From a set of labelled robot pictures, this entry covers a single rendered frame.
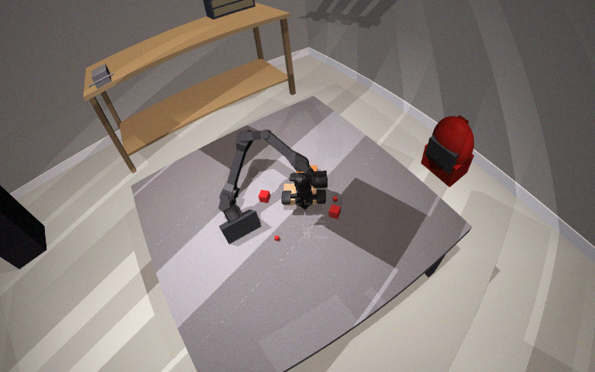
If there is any tan rectangular board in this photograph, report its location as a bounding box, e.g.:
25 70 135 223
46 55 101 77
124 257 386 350
284 184 317 205

